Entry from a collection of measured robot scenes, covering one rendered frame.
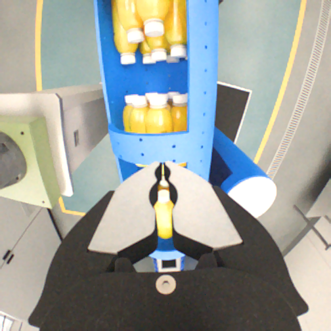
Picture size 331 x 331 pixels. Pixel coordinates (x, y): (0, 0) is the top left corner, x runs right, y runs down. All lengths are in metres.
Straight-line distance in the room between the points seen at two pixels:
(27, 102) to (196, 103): 0.42
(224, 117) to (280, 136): 0.88
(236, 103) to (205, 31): 1.24
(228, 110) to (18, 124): 1.43
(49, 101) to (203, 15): 0.38
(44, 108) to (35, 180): 0.20
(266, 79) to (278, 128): 0.58
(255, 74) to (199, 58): 1.48
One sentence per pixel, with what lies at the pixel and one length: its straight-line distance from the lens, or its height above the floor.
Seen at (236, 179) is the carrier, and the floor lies 1.00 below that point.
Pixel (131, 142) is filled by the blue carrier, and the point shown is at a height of 1.22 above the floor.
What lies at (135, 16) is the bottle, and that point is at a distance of 0.42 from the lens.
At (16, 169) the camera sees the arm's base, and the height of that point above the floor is 1.24.
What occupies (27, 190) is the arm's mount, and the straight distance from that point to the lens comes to 0.56.
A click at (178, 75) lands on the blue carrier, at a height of 0.97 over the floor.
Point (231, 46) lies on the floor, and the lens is 1.68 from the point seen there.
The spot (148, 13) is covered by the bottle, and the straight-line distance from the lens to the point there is 0.37.
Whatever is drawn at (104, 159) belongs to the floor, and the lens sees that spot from 1.82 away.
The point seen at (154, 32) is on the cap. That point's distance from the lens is 0.37.
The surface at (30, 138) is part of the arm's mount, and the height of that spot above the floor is 1.21.
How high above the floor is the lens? 1.52
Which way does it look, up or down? 61 degrees down
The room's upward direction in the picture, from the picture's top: 176 degrees clockwise
